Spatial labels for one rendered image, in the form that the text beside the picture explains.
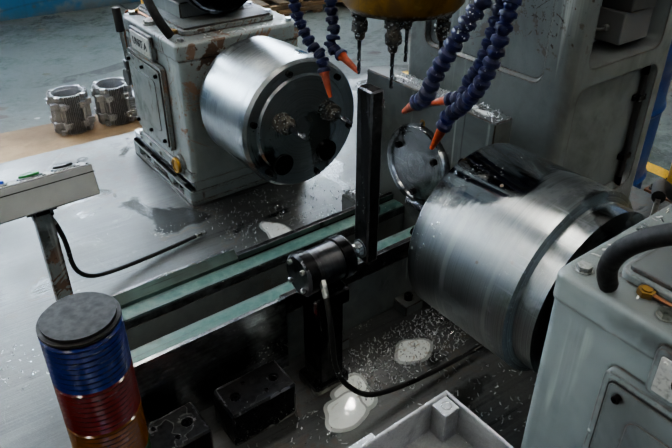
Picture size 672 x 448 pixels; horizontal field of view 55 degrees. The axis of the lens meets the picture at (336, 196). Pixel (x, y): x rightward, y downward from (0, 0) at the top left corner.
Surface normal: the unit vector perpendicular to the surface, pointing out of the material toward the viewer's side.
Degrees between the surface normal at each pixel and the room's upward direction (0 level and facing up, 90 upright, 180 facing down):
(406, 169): 90
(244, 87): 51
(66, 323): 0
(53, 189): 69
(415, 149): 90
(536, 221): 32
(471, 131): 90
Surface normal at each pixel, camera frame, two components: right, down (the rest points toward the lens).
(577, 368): -0.81, 0.29
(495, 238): -0.62, -0.31
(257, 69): -0.43, -0.57
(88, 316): 0.00, -0.86
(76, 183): 0.56, 0.07
